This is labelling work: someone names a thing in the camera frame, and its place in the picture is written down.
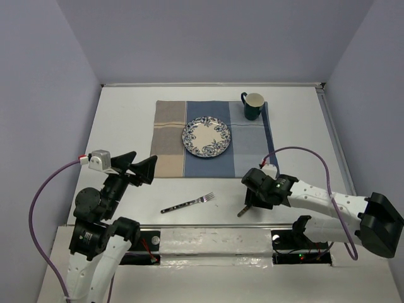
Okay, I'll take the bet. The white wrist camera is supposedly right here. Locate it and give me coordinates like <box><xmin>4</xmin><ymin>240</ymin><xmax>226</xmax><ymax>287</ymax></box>
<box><xmin>260</xmin><ymin>163</ymin><xmax>278</xmax><ymax>179</ymax></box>
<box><xmin>78</xmin><ymin>150</ymin><xmax>117</xmax><ymax>174</ymax></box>

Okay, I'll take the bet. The blue white patterned plate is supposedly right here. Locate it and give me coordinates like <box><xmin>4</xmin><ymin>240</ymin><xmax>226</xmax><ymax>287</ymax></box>
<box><xmin>182</xmin><ymin>116</ymin><xmax>231</xmax><ymax>158</ymax></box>

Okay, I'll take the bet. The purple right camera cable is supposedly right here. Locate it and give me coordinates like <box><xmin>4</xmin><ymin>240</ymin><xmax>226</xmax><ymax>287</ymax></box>
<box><xmin>260</xmin><ymin>146</ymin><xmax>359</xmax><ymax>261</ymax></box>

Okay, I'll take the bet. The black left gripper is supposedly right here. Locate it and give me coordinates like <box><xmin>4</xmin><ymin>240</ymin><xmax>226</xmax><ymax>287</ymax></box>
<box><xmin>102</xmin><ymin>150</ymin><xmax>158</xmax><ymax>217</ymax></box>

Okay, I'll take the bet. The blue beige checked cloth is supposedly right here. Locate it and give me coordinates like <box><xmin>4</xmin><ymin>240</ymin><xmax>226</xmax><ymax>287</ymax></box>
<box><xmin>150</xmin><ymin>100</ymin><xmax>275</xmax><ymax>178</ymax></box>

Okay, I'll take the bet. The silver knife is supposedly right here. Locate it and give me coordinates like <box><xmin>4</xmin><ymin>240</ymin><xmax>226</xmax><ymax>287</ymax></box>
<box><xmin>237</xmin><ymin>205</ymin><xmax>251</xmax><ymax>218</ymax></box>

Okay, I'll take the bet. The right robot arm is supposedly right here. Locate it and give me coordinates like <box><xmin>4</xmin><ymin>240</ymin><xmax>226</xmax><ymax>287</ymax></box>
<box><xmin>122</xmin><ymin>156</ymin><xmax>369</xmax><ymax>247</ymax></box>

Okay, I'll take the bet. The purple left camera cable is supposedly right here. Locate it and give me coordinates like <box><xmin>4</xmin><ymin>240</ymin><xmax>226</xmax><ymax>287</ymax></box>
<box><xmin>28</xmin><ymin>157</ymin><xmax>116</xmax><ymax>303</ymax></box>

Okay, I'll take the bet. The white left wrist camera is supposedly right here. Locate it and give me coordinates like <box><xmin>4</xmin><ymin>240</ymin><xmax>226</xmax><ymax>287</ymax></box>
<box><xmin>78</xmin><ymin>150</ymin><xmax>117</xmax><ymax>174</ymax></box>

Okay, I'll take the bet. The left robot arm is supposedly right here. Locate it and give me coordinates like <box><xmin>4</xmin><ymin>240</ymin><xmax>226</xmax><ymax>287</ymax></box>
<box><xmin>65</xmin><ymin>150</ymin><xmax>143</xmax><ymax>302</ymax></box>

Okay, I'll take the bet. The dark green mug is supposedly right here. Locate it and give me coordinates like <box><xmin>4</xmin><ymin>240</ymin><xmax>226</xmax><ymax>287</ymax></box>
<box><xmin>241</xmin><ymin>92</ymin><xmax>264</xmax><ymax>121</ymax></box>

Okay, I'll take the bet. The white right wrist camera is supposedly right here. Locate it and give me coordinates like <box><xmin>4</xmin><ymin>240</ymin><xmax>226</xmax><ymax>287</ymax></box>
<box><xmin>260</xmin><ymin>163</ymin><xmax>278</xmax><ymax>179</ymax></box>

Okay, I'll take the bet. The silver fork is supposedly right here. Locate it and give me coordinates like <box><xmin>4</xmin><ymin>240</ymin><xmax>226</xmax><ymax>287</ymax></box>
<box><xmin>160</xmin><ymin>192</ymin><xmax>215</xmax><ymax>214</ymax></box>

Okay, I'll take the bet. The white taped front board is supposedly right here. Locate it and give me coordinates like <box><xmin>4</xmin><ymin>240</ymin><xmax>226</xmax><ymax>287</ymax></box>
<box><xmin>159</xmin><ymin>228</ymin><xmax>273</xmax><ymax>256</ymax></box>

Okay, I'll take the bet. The purple camera cable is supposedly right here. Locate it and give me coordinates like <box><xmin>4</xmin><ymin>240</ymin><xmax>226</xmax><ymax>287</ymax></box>
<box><xmin>260</xmin><ymin>146</ymin><xmax>359</xmax><ymax>261</ymax></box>
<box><xmin>28</xmin><ymin>157</ymin><xmax>116</xmax><ymax>303</ymax></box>

